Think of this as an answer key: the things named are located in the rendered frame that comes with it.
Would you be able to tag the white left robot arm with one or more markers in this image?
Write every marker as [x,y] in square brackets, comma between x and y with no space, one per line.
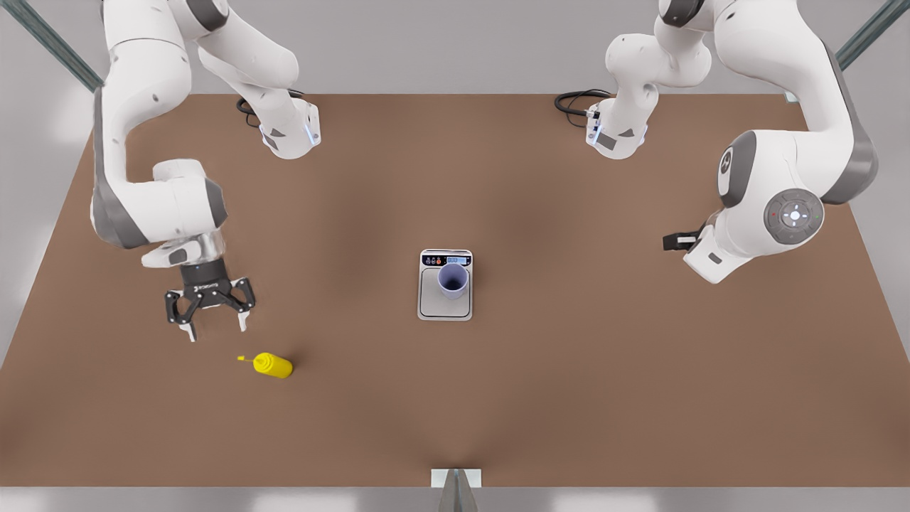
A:
[789,156]

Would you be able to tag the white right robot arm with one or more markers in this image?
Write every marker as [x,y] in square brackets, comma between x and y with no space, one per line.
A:
[138,142]

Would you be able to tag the yellow sauce bottle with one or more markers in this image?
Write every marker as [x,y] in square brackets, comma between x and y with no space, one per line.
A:
[274,365]

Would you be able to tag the lilac cup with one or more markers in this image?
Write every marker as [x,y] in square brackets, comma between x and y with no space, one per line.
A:
[453,282]

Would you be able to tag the grey digital kitchen scale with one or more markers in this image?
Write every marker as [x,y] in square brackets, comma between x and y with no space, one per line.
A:
[444,308]

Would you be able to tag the silver frame post foot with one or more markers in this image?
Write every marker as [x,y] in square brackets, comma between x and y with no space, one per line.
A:
[790,97]

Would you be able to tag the silver frame post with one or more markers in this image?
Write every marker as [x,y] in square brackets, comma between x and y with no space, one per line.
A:
[869,32]
[51,44]
[456,491]

